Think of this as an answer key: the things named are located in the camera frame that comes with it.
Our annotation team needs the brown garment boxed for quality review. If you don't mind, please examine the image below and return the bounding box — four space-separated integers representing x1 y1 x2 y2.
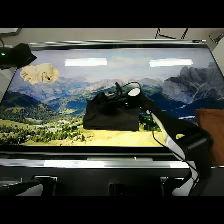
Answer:
194 108 224 167

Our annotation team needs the yellow garment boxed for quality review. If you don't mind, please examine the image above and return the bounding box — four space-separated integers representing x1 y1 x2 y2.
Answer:
19 63 60 85

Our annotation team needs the black cable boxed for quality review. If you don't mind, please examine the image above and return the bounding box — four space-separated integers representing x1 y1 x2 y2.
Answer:
151 129 200 183

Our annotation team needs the white cabinet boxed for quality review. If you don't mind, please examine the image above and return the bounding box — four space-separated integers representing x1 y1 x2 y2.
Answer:
0 66 18 99

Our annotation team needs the dark grey shirt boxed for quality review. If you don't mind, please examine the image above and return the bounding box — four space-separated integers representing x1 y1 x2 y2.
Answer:
82 92 142 132

